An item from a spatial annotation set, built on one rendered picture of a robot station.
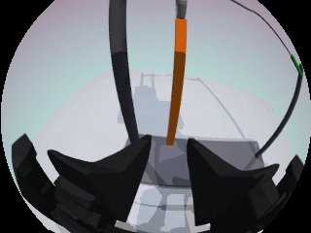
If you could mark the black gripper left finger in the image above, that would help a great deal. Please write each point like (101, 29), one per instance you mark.
(114, 180)

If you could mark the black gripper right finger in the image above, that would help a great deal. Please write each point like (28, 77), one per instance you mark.
(216, 185)

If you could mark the orange handle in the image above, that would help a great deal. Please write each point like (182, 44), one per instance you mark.
(179, 68)

